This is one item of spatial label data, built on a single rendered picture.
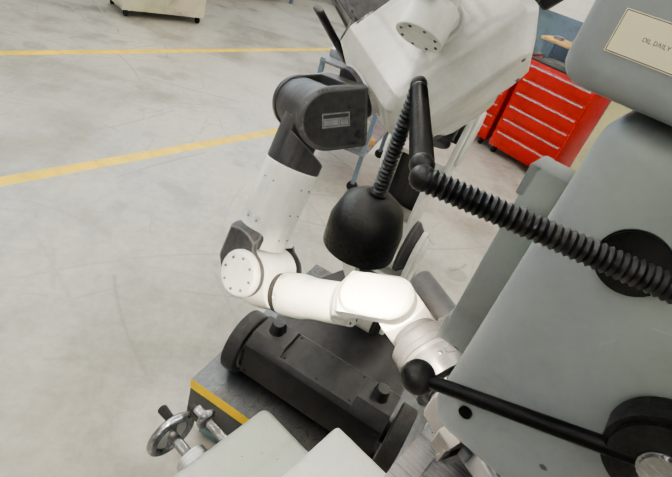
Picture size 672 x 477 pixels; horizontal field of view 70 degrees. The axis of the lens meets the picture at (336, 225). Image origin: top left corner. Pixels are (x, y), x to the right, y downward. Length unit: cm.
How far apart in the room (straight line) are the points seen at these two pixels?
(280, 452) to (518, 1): 93
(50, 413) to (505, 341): 180
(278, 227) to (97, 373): 145
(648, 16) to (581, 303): 18
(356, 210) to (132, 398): 171
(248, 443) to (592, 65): 97
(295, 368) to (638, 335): 116
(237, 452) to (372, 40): 83
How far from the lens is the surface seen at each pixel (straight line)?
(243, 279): 77
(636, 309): 36
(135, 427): 199
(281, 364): 144
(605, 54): 31
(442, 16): 65
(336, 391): 142
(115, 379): 210
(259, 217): 78
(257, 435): 113
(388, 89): 74
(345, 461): 101
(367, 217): 42
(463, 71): 75
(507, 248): 46
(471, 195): 24
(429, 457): 98
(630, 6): 31
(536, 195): 44
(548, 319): 38
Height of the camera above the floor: 168
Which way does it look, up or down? 32 degrees down
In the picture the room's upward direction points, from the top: 19 degrees clockwise
